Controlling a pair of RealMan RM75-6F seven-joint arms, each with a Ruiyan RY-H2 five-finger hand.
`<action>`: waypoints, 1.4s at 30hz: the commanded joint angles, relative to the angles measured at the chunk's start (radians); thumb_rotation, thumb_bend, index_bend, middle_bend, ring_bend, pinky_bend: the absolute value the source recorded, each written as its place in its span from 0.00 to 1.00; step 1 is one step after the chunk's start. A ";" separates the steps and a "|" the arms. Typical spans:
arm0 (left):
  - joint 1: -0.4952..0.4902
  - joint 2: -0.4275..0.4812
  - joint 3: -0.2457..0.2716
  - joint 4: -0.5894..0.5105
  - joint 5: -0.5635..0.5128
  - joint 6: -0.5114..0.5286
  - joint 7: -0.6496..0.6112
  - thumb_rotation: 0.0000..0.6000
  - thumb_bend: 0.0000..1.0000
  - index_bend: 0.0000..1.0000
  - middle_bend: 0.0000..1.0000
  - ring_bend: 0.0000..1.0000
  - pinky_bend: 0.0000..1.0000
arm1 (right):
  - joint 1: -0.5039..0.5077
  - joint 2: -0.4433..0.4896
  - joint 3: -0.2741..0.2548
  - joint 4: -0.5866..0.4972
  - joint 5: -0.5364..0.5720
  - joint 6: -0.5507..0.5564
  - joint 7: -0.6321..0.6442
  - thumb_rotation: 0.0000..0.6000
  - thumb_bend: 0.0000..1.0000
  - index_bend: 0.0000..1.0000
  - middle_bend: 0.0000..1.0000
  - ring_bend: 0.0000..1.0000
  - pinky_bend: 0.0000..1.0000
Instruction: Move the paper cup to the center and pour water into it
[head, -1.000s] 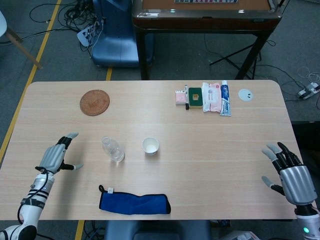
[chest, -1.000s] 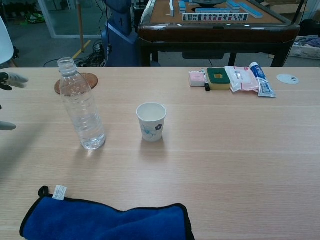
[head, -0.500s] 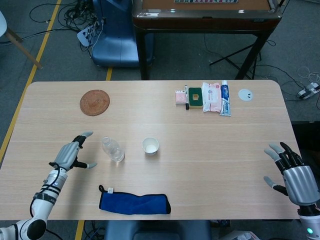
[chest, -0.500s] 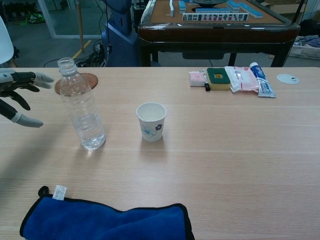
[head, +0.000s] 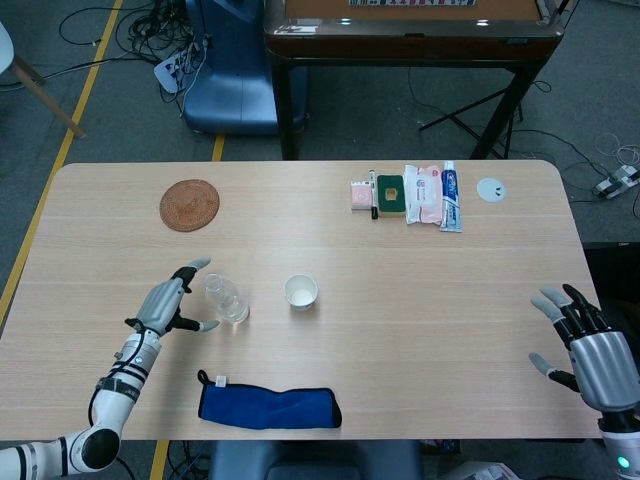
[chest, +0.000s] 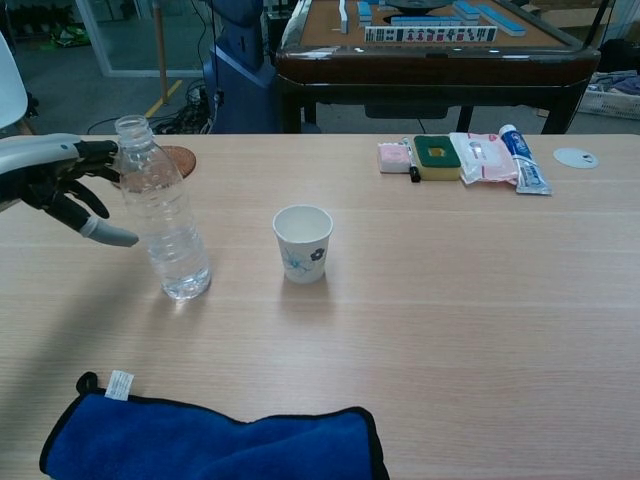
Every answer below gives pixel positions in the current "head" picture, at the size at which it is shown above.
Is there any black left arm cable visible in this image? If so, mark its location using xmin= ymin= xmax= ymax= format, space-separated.
xmin=88 ymin=322 xmax=151 ymax=426

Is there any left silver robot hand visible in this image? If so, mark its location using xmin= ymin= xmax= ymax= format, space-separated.
xmin=123 ymin=257 xmax=221 ymax=337

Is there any green small box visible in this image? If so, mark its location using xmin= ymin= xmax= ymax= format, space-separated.
xmin=376 ymin=174 xmax=407 ymax=220

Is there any white power strip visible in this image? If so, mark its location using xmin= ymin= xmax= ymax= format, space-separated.
xmin=153 ymin=47 xmax=209 ymax=94

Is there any clear plastic bottle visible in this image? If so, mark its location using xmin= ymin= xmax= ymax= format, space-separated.
xmin=202 ymin=272 xmax=251 ymax=325

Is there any white chair with wooden legs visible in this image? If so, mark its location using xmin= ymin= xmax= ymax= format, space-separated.
xmin=0 ymin=19 xmax=87 ymax=140

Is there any pink white wet wipes pack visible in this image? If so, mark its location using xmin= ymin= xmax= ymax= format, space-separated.
xmin=402 ymin=164 xmax=445 ymax=226

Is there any round brown woven coaster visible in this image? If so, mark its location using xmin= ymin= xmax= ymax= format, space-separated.
xmin=159 ymin=179 xmax=221 ymax=233

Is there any brown mahjong table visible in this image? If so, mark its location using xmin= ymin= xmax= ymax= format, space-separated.
xmin=263 ymin=0 xmax=566 ymax=161

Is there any white red box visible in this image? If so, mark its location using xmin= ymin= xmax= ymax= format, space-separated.
xmin=439 ymin=459 xmax=519 ymax=480

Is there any blue cloth with black trim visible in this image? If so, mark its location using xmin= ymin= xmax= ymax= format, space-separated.
xmin=196 ymin=369 xmax=344 ymax=430

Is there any black floor cable bundle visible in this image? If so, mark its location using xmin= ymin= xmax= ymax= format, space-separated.
xmin=58 ymin=0 xmax=201 ymax=66

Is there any grey power strip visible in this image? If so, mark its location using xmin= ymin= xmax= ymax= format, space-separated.
xmin=593 ymin=167 xmax=640 ymax=199

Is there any white paper cup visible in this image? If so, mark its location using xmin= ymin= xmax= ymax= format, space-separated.
xmin=283 ymin=273 xmax=319 ymax=312

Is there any white floor cable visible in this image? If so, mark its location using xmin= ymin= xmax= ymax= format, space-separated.
xmin=594 ymin=132 xmax=640 ymax=167

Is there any face-up mahjong tile row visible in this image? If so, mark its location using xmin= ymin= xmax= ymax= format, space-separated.
xmin=348 ymin=0 xmax=476 ymax=8

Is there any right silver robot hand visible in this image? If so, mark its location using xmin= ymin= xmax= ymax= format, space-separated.
xmin=528 ymin=283 xmax=640 ymax=412

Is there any small pink packet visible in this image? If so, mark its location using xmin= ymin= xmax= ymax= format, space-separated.
xmin=349 ymin=180 xmax=373 ymax=212

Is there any white round lid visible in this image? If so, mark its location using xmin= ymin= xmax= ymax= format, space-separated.
xmin=476 ymin=177 xmax=507 ymax=204

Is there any blue machine base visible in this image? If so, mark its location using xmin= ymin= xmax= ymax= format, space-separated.
xmin=180 ymin=0 xmax=307 ymax=137

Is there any blue white toothpaste tube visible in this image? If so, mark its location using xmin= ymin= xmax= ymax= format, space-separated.
xmin=439 ymin=160 xmax=464 ymax=234

